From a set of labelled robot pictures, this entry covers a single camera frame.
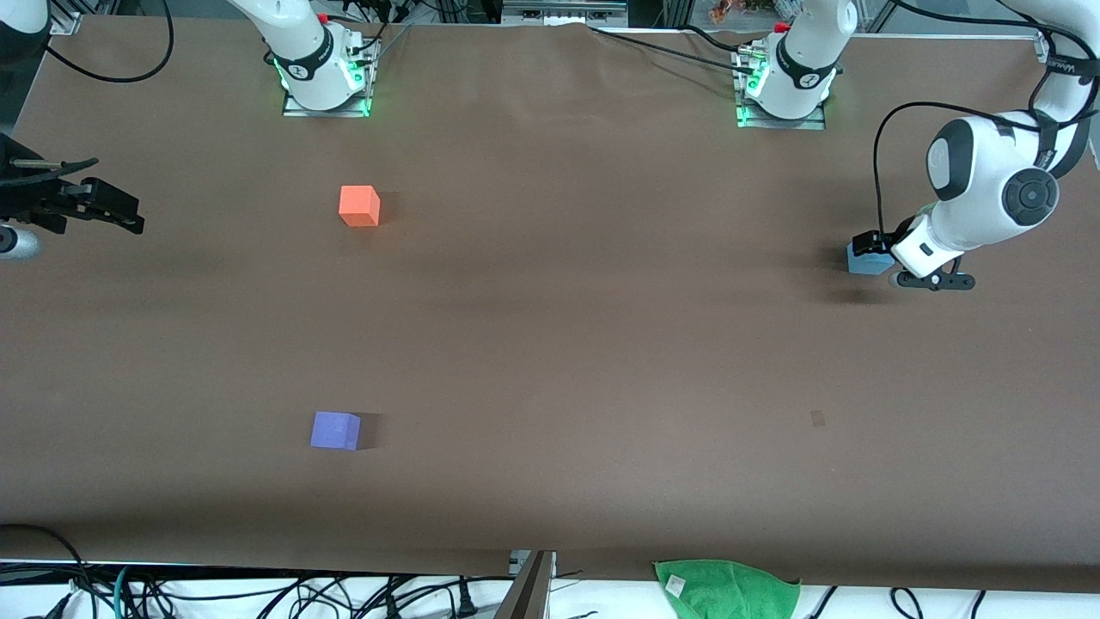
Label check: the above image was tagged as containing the light blue foam block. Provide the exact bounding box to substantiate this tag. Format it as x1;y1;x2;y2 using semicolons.
846;241;896;276

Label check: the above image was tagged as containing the thick black cable loop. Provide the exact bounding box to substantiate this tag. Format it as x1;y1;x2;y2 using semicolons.
0;523;91;619

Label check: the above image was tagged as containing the brown table cover sheet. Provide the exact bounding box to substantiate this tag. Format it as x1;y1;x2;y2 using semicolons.
0;15;1100;594

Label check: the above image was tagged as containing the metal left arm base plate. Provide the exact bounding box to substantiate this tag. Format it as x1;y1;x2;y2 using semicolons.
732;47;828;132

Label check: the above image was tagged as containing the grey device box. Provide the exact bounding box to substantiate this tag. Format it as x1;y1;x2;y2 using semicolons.
501;0;630;27

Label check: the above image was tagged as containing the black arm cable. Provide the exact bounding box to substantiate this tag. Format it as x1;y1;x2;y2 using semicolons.
873;0;1075;237
43;0;175;84

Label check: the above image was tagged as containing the purple foam block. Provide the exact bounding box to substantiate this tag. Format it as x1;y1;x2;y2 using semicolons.
309;411;362;451

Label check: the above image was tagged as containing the orange foam block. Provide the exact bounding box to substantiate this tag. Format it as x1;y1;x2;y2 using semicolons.
338;185;382;229

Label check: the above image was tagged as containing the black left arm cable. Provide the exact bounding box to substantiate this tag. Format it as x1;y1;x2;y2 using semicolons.
873;0;1075;237

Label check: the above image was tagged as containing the aluminium profile post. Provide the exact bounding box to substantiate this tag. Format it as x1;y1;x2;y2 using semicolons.
494;550;558;619

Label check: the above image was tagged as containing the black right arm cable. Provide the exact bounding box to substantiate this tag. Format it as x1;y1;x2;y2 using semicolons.
43;0;175;84

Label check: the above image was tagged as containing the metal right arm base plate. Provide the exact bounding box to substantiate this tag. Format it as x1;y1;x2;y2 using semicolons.
282;39;379;119

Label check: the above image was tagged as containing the black cable on table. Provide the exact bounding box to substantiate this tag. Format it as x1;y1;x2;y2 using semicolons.
589;26;757;77

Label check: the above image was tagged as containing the green cloth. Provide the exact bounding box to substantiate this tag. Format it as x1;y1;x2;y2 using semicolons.
653;559;802;619

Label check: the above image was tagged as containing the colourful toy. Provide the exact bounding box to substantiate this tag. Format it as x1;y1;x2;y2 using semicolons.
709;0;774;24

